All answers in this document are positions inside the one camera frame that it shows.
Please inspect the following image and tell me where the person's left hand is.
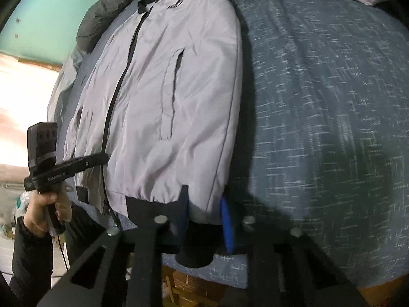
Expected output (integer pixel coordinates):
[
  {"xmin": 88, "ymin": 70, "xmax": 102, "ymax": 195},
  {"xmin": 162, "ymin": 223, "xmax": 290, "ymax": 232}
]
[{"xmin": 24, "ymin": 193, "xmax": 73, "ymax": 238}]

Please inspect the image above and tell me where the bed with blue bedspread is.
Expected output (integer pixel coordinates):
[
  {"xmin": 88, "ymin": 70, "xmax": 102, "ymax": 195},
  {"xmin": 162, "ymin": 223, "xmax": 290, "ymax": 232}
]
[{"xmin": 48, "ymin": 0, "xmax": 409, "ymax": 290}]

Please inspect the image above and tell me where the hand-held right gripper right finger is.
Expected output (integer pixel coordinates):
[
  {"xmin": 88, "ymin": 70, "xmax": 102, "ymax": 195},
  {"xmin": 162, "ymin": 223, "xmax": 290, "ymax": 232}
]
[{"xmin": 220, "ymin": 196, "xmax": 368, "ymax": 307}]

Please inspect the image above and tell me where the wooden bed base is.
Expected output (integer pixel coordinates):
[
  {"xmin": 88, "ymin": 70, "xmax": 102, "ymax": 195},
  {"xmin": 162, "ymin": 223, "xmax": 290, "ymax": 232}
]
[{"xmin": 161, "ymin": 256, "xmax": 256, "ymax": 307}]

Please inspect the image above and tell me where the dark grey rolled duvet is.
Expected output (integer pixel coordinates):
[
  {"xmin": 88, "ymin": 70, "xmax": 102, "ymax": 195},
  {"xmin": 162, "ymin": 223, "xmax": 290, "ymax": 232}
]
[{"xmin": 77, "ymin": 0, "xmax": 136, "ymax": 55}]

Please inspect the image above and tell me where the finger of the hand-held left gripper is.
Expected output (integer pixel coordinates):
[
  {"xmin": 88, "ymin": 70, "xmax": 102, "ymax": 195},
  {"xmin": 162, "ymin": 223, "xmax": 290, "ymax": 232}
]
[{"xmin": 75, "ymin": 153, "xmax": 110, "ymax": 175}]

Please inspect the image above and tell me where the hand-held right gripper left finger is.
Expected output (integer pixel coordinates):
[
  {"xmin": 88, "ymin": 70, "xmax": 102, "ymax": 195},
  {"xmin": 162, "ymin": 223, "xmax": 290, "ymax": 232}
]
[{"xmin": 37, "ymin": 185, "xmax": 190, "ymax": 307}]

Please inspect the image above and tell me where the light grey zip jacket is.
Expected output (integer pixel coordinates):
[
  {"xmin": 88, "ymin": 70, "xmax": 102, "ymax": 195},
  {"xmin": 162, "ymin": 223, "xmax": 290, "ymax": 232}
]
[{"xmin": 62, "ymin": 0, "xmax": 387, "ymax": 267}]

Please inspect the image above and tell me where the person's left forearm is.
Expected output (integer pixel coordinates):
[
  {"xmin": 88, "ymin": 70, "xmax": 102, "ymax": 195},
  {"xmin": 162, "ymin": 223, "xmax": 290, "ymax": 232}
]
[{"xmin": 9, "ymin": 216, "xmax": 55, "ymax": 299}]

